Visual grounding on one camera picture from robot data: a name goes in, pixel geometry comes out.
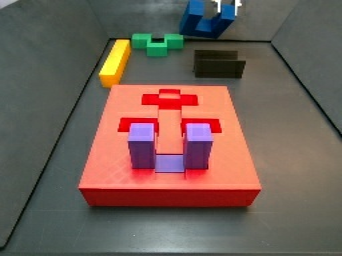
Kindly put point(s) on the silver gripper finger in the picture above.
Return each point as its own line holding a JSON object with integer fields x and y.
{"x": 236, "y": 6}
{"x": 217, "y": 5}

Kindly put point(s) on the blue U-shaped block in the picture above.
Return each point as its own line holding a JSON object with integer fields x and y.
{"x": 197, "y": 26}

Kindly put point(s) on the red fixture base block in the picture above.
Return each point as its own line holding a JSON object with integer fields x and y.
{"x": 111, "y": 183}

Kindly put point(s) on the green zigzag block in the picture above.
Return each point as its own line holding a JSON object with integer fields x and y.
{"x": 156, "y": 48}

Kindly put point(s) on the yellow long bar block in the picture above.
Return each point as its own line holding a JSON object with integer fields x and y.
{"x": 115, "y": 63}

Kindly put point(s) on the purple U-shaped block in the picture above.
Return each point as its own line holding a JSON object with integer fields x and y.
{"x": 195, "y": 149}

